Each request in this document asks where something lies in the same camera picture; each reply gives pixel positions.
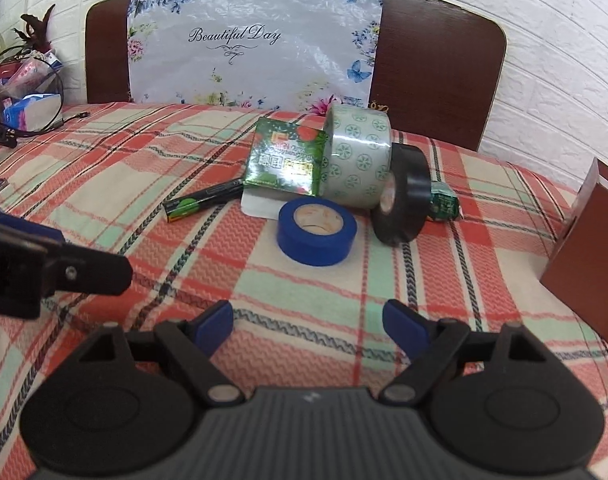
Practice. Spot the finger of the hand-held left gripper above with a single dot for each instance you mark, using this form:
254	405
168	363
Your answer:
91	272
19	224

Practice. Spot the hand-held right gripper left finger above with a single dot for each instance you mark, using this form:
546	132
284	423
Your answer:
215	322

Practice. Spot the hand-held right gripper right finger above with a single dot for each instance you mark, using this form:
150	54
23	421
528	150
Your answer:
403	324

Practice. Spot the blue tape roll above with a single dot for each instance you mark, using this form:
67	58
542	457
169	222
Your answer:
309	251

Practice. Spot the black and green marker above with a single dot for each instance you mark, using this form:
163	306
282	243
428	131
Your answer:
200	202

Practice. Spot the small green packet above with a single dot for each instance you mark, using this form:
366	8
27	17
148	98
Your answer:
442	203

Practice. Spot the black tape roll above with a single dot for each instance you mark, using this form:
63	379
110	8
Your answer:
409	180

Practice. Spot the green patterned clear tape roll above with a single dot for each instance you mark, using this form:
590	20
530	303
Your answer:
359	160

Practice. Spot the green cardboard box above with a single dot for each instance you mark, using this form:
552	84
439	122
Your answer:
283	160

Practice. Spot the brown storage box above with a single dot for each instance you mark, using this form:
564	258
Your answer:
584	270

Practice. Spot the plaid blanket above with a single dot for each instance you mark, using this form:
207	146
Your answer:
334	290

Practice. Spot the blue and white tissue pack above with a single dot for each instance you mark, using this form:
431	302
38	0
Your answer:
30	111

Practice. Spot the white paper card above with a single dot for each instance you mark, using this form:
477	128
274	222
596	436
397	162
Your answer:
258	208

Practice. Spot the pink packet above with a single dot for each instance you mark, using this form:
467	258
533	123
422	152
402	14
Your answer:
29	74

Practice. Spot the red leaf plant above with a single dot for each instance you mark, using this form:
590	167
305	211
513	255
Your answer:
34	27

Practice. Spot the floral plastic sheet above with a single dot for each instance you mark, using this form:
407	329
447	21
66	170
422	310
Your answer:
244	75

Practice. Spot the brown wooden headboard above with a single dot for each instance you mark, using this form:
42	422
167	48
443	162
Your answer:
426	60

